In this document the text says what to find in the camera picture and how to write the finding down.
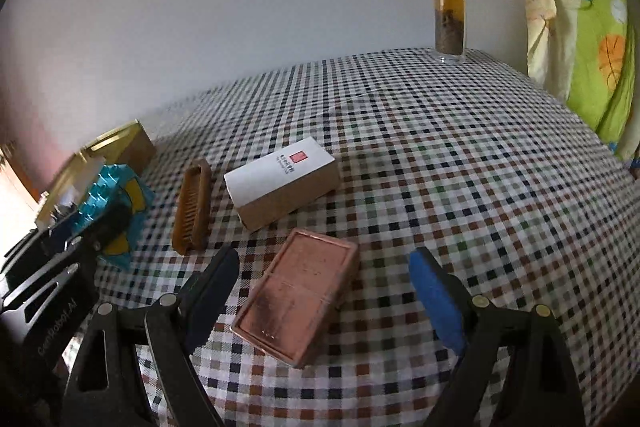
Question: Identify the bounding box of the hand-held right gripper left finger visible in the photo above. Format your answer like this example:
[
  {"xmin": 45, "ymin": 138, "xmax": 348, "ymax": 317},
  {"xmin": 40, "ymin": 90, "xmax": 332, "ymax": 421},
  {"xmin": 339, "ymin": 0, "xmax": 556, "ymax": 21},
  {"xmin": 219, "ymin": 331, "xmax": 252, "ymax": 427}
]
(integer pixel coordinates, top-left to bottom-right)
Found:
[{"xmin": 62, "ymin": 245, "xmax": 241, "ymax": 427}]

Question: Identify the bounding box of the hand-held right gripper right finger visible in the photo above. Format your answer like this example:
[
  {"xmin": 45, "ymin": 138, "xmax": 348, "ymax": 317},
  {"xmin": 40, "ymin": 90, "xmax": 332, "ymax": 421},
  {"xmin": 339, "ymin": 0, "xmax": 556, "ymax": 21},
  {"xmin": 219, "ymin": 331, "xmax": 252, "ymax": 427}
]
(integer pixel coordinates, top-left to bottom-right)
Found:
[{"xmin": 408, "ymin": 247, "xmax": 584, "ymax": 427}]

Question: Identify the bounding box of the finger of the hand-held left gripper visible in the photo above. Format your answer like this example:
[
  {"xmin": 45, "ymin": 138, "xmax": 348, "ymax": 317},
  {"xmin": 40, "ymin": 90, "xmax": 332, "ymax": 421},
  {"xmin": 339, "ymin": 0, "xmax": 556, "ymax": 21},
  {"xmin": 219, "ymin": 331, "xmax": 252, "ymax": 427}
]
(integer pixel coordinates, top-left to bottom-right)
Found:
[
  {"xmin": 36, "ymin": 206, "xmax": 86, "ymax": 249},
  {"xmin": 95, "ymin": 201, "xmax": 135, "ymax": 257}
]

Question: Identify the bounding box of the teal building block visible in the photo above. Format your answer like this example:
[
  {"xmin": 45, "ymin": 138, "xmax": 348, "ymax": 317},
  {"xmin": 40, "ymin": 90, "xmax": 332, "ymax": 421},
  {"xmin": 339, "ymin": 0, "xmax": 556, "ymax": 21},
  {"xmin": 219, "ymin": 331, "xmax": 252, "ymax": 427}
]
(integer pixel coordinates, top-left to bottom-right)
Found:
[{"xmin": 77, "ymin": 163, "xmax": 157, "ymax": 269}]

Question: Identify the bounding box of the yellow transparent plastic box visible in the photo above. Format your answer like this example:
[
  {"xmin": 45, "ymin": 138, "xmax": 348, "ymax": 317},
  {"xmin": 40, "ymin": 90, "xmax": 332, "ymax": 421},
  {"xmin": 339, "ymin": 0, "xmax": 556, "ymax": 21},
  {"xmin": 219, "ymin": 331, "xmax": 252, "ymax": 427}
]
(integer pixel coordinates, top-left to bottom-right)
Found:
[{"xmin": 35, "ymin": 119, "xmax": 158, "ymax": 228}]

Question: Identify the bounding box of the copper pink box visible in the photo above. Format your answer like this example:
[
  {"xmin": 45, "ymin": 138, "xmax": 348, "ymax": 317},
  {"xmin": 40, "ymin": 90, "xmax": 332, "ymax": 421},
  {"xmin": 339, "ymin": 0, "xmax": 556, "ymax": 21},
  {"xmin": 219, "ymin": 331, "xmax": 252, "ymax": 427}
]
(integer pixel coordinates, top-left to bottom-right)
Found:
[{"xmin": 230, "ymin": 228, "xmax": 360, "ymax": 369}]

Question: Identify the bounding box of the wooden door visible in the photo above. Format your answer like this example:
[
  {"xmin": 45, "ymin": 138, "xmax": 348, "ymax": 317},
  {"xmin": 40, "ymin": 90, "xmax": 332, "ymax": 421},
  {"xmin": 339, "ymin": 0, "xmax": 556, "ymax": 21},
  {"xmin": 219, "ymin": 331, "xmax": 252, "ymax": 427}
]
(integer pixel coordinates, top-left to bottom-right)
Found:
[{"xmin": 0, "ymin": 141, "xmax": 43, "ymax": 205}]

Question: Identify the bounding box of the wooden brush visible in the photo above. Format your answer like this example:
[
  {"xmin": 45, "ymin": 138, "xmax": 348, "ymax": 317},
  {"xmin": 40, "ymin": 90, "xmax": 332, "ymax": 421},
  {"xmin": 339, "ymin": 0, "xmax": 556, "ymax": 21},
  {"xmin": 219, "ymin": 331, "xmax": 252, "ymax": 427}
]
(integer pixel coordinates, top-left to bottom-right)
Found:
[{"xmin": 171, "ymin": 157, "xmax": 213, "ymax": 254}]

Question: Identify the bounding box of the checked tablecloth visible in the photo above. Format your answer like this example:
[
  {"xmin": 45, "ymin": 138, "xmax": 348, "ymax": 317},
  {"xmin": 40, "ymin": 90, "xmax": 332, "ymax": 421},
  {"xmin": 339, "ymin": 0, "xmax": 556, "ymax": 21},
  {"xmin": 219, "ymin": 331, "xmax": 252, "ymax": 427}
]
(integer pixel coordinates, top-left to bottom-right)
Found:
[{"xmin": 95, "ymin": 47, "xmax": 640, "ymax": 427}]

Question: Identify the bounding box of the long white cardboard box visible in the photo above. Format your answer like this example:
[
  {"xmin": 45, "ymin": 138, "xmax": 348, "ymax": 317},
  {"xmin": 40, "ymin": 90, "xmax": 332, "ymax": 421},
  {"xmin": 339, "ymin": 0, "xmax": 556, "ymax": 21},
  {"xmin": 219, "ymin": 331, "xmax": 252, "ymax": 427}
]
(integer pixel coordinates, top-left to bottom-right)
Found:
[{"xmin": 223, "ymin": 137, "xmax": 342, "ymax": 232}]

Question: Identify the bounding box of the green yellow printed cloth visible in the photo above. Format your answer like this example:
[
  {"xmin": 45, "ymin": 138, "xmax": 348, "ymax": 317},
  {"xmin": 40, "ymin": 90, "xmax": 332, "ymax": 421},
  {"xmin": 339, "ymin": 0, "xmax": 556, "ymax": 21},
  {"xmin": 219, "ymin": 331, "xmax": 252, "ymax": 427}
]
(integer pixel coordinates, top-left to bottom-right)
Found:
[{"xmin": 516, "ymin": 0, "xmax": 640, "ymax": 180}]

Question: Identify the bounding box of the glass tea bottle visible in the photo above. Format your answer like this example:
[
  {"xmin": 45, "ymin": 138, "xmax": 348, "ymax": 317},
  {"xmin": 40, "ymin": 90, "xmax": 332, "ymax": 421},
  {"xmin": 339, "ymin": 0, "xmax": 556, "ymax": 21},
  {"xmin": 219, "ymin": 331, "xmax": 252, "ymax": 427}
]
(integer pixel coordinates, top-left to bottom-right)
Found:
[{"xmin": 425, "ymin": 0, "xmax": 469, "ymax": 65}]

